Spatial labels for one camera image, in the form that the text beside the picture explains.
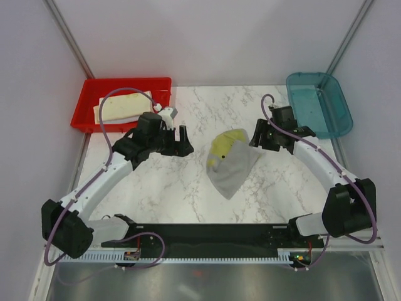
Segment teal plastic basket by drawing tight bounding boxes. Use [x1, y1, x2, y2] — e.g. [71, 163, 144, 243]
[286, 72, 353, 139]

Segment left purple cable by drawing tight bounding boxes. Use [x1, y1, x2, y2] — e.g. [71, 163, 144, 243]
[43, 88, 165, 270]

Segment white slotted cable duct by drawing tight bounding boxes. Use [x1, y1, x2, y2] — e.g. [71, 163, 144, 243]
[60, 248, 308, 265]

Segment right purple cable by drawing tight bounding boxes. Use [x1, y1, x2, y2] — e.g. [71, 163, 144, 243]
[261, 93, 377, 245]

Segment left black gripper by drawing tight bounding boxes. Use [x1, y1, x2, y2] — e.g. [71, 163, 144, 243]
[148, 125, 194, 157]

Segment right aluminium frame post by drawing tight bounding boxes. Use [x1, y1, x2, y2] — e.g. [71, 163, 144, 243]
[326, 0, 375, 75]

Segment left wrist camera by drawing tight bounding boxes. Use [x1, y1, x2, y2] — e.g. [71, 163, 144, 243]
[158, 107, 178, 130]

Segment left aluminium frame post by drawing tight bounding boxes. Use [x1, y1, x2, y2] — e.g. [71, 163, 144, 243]
[43, 0, 95, 79]

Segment red plastic tray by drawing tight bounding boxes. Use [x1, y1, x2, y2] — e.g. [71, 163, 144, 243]
[71, 77, 172, 134]

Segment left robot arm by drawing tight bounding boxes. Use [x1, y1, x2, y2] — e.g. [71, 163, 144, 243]
[41, 107, 194, 258]

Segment light blue towel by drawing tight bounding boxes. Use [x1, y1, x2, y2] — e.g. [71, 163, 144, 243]
[116, 116, 138, 124]

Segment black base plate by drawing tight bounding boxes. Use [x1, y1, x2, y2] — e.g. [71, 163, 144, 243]
[102, 223, 324, 257]

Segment aluminium frame post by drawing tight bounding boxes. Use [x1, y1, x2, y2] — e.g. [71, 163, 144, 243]
[326, 0, 375, 75]
[43, 0, 95, 79]

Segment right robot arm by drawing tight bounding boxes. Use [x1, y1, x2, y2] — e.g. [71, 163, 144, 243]
[250, 105, 378, 247]

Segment purple cable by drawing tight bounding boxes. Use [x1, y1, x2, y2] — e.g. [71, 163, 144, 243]
[43, 88, 165, 270]
[261, 93, 377, 245]

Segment grey white towel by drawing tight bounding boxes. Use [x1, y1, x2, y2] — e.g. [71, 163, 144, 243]
[206, 129, 261, 199]

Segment pale yellow patterned towel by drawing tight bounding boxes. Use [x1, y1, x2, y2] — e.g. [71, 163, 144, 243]
[102, 93, 153, 124]

